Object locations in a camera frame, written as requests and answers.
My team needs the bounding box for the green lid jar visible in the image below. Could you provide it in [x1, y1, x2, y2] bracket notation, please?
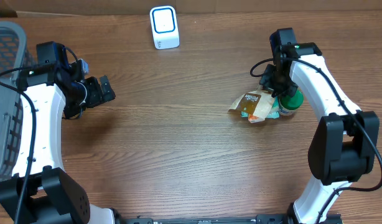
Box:
[279, 90, 304, 116]

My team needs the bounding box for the beige bread bag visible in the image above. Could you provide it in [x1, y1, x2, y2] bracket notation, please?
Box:
[228, 86, 274, 119]

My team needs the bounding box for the teal white snack packet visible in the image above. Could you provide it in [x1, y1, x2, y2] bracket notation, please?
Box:
[240, 98, 281, 120]

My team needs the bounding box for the orange white packet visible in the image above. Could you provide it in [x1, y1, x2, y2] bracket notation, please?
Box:
[248, 114, 266, 123]

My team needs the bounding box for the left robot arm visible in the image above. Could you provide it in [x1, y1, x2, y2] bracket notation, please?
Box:
[0, 42, 121, 223]

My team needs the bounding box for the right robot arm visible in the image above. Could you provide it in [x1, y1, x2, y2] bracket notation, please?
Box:
[256, 28, 382, 223]

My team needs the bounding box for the white barcode scanner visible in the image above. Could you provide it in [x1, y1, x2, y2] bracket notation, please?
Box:
[149, 6, 180, 50]

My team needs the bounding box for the grey plastic mesh basket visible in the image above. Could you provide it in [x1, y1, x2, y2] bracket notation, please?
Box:
[0, 21, 35, 181]

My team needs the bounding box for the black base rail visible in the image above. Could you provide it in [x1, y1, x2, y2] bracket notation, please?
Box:
[114, 213, 343, 224]

